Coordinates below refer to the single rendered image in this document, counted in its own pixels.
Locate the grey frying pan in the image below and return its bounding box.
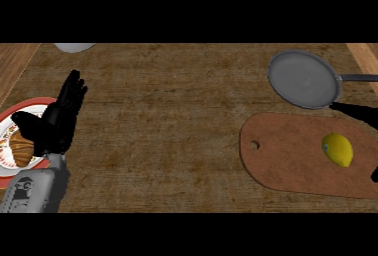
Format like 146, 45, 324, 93
267, 49, 378, 110

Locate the red-rimmed white plate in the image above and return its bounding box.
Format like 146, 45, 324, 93
0, 96, 58, 180

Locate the brown croissant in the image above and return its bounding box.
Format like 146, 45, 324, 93
7, 129, 36, 168

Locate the yellow lemon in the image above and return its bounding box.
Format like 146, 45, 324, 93
320, 131, 354, 168

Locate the brown wooden cutting board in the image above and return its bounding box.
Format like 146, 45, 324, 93
237, 112, 378, 200

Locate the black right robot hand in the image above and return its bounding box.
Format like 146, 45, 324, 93
327, 101, 378, 184

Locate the white round bowl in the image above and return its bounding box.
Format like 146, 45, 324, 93
53, 42, 97, 54

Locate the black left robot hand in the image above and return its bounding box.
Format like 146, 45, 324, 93
10, 69, 89, 157

